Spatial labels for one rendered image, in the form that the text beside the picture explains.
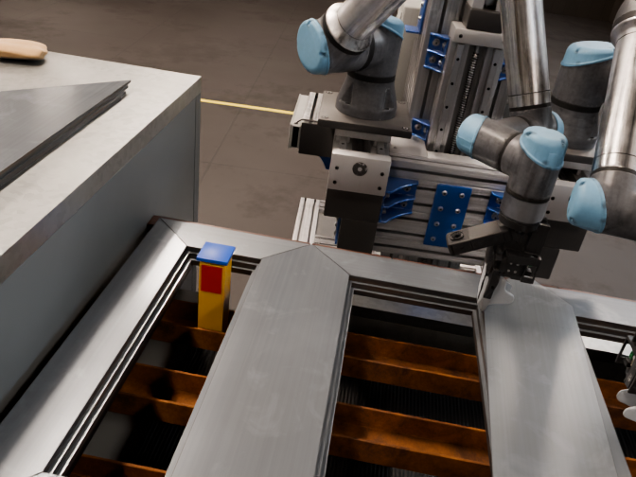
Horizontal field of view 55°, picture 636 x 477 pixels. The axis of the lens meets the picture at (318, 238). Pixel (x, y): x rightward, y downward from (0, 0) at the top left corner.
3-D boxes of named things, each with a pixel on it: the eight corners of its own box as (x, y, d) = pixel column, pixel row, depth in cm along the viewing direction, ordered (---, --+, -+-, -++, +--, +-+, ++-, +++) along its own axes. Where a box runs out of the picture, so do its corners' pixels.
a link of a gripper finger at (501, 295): (507, 324, 116) (521, 284, 112) (475, 318, 117) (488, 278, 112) (504, 314, 119) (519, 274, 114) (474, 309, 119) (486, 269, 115)
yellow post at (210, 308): (220, 344, 126) (224, 267, 116) (197, 341, 126) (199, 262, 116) (227, 329, 130) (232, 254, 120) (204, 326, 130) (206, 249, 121)
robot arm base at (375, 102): (336, 96, 159) (342, 57, 154) (394, 104, 159) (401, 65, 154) (333, 114, 146) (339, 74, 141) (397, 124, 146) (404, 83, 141)
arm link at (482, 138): (485, 145, 120) (533, 167, 113) (447, 154, 113) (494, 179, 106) (497, 106, 116) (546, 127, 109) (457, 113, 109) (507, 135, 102)
